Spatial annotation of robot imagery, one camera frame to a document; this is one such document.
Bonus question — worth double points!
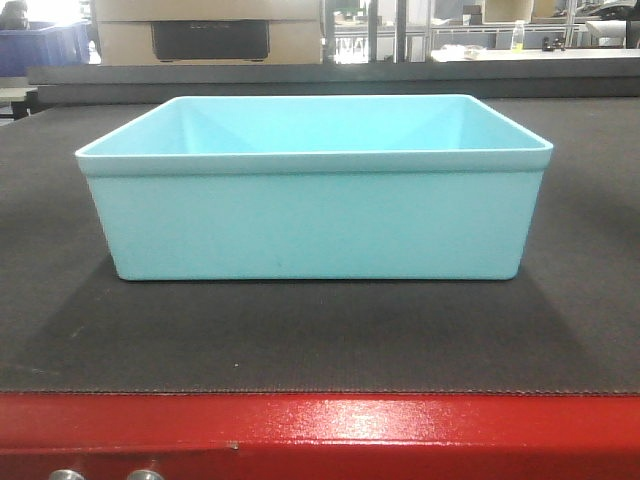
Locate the black conveyor belt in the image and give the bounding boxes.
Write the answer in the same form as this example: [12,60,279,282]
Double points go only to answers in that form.
[1,98,639,395]

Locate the white table in background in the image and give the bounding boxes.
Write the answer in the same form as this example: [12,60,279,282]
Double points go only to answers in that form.
[431,45,639,63]

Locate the light turquoise plastic bin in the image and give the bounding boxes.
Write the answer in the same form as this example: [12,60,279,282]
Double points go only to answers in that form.
[75,94,553,281]

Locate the cardboard box with black device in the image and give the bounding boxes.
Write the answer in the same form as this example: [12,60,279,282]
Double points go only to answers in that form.
[92,1,322,66]

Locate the red conveyor frame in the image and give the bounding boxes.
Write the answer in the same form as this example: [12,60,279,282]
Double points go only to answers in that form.
[1,393,639,479]

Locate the distant blue crate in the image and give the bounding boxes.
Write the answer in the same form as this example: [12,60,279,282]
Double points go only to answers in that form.
[1,21,90,77]

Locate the yellow liquid bottle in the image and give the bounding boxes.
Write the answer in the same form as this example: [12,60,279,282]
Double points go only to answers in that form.
[510,20,526,53]

